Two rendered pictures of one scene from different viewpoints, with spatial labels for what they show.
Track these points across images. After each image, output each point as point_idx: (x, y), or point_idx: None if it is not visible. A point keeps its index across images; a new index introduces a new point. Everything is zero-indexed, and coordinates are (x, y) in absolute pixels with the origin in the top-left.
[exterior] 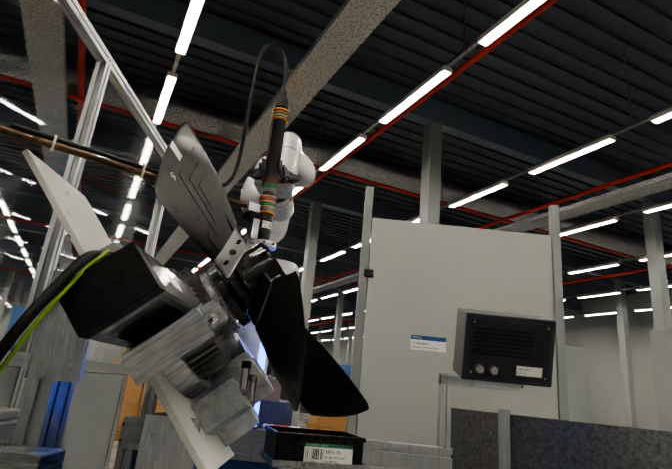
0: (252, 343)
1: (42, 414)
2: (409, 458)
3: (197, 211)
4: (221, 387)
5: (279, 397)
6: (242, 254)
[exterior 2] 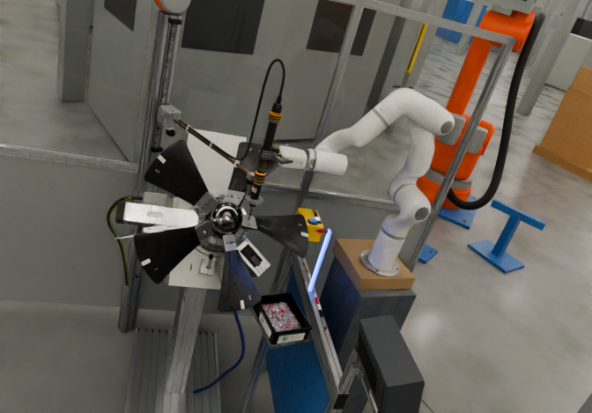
0: (375, 244)
1: None
2: (328, 373)
3: (176, 184)
4: (203, 259)
5: (358, 287)
6: (214, 205)
